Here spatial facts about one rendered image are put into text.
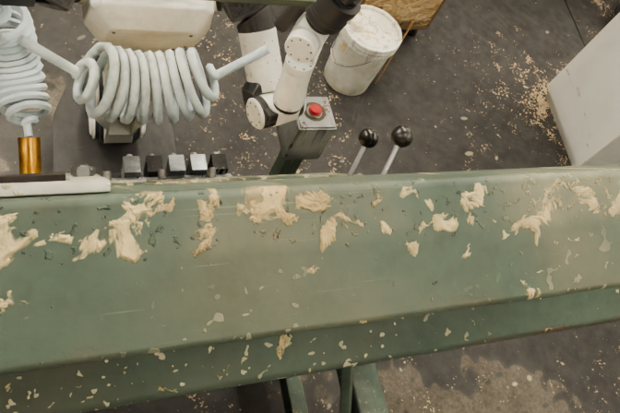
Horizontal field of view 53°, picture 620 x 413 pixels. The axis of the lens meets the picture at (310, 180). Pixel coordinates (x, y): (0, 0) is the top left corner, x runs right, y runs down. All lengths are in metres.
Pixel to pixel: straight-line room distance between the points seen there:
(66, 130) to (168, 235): 2.18
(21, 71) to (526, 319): 0.61
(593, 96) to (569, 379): 1.46
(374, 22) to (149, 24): 1.81
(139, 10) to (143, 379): 0.91
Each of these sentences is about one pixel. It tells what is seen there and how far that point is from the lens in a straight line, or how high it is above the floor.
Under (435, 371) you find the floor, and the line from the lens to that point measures 2.69.
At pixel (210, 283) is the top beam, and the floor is 1.92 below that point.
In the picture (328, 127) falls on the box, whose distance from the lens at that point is 1.79.
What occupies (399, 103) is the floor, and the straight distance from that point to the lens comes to 3.28.
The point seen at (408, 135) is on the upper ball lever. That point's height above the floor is 1.56.
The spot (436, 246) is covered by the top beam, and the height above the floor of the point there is 1.92.
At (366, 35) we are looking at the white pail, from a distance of 2.97.
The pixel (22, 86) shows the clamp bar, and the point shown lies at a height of 1.87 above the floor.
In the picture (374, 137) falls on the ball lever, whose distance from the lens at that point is 1.12.
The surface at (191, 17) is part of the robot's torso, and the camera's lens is 1.39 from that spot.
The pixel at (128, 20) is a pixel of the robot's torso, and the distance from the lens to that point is 1.38.
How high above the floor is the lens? 2.28
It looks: 55 degrees down
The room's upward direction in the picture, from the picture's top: 31 degrees clockwise
